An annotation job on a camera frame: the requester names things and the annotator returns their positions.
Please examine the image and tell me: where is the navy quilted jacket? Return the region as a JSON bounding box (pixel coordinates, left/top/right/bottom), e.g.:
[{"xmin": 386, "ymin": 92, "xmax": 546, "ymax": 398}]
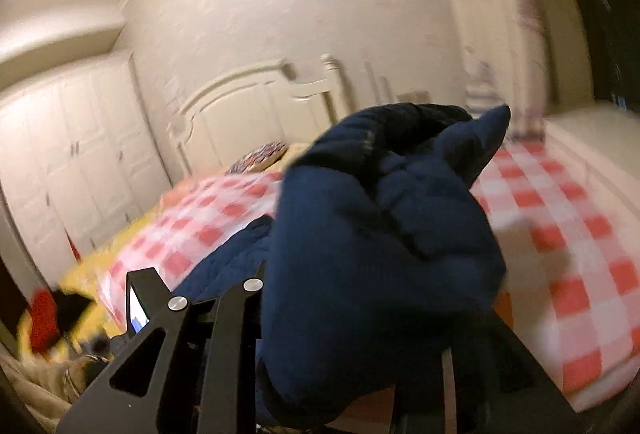
[{"xmin": 172, "ymin": 103, "xmax": 512, "ymax": 430}]

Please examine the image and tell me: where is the embroidered floral pillow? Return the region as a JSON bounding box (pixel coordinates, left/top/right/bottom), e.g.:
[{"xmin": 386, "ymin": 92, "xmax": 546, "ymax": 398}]
[{"xmin": 225, "ymin": 140, "xmax": 291, "ymax": 175}]

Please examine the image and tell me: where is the pale yellow pillow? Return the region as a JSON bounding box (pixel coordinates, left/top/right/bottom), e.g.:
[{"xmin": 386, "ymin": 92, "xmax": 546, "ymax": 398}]
[{"xmin": 282, "ymin": 143, "xmax": 313, "ymax": 162}]

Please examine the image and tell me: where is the dark window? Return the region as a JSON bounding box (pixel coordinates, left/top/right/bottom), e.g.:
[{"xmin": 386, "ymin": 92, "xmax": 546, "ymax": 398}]
[{"xmin": 542, "ymin": 0, "xmax": 640, "ymax": 108}]

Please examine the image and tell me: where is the beige cloth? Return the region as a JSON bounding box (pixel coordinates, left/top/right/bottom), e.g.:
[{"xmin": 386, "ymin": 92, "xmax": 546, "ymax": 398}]
[{"xmin": 0, "ymin": 344, "xmax": 101, "ymax": 434}]

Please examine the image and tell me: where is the striped boat print curtain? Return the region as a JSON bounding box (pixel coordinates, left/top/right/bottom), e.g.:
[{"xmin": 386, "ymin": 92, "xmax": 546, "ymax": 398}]
[{"xmin": 430, "ymin": 0, "xmax": 551, "ymax": 135}]

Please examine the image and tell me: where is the red checked bed sheet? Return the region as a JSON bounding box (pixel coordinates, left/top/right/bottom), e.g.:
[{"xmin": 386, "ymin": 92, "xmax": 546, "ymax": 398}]
[{"xmin": 100, "ymin": 139, "xmax": 640, "ymax": 412}]

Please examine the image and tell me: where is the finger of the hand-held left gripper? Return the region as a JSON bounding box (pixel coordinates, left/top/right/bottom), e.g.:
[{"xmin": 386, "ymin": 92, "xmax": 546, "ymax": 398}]
[{"xmin": 125, "ymin": 267, "xmax": 173, "ymax": 335}]

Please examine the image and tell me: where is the black cloth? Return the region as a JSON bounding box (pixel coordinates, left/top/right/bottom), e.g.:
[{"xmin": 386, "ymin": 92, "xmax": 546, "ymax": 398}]
[{"xmin": 52, "ymin": 288, "xmax": 96, "ymax": 332}]

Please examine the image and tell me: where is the white window ledge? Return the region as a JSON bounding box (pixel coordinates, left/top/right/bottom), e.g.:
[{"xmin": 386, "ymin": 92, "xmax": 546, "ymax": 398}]
[{"xmin": 545, "ymin": 107, "xmax": 640, "ymax": 225}]

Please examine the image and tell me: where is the white wooden headboard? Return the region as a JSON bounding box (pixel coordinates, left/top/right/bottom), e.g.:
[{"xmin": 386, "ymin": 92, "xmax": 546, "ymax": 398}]
[{"xmin": 167, "ymin": 54, "xmax": 361, "ymax": 175}]

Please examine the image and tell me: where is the yellow blanket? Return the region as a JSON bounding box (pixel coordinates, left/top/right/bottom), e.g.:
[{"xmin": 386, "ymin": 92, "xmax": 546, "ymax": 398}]
[{"xmin": 17, "ymin": 209, "xmax": 166, "ymax": 355}]

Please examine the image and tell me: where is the red cloth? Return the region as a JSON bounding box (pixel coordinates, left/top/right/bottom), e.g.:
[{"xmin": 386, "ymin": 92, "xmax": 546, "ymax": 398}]
[{"xmin": 29, "ymin": 289, "xmax": 63, "ymax": 355}]

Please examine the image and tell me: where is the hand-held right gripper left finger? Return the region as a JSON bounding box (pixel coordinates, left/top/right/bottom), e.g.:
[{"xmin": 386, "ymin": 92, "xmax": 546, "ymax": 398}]
[{"xmin": 55, "ymin": 261, "xmax": 266, "ymax": 434}]

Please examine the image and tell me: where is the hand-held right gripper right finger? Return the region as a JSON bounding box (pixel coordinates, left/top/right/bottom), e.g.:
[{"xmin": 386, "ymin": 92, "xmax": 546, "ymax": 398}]
[{"xmin": 390, "ymin": 309, "xmax": 586, "ymax": 434}]

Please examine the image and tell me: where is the white wardrobe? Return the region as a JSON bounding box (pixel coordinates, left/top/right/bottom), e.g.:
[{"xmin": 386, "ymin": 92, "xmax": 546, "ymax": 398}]
[{"xmin": 0, "ymin": 52, "xmax": 173, "ymax": 265}]

